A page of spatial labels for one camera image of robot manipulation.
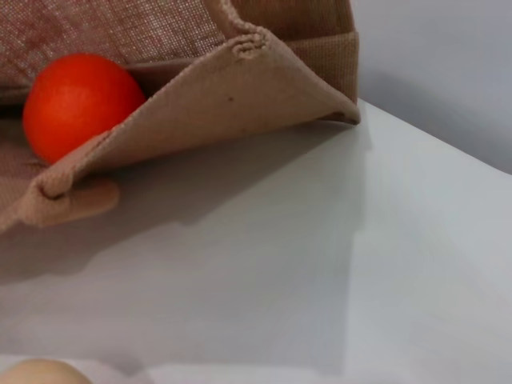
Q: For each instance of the round orange fruit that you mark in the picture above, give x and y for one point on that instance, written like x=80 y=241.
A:
x=76 y=104

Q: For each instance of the brown jute handbag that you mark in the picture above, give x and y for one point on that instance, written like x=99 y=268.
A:
x=200 y=100

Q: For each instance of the beige peach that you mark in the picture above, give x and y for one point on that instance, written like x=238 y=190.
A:
x=36 y=374

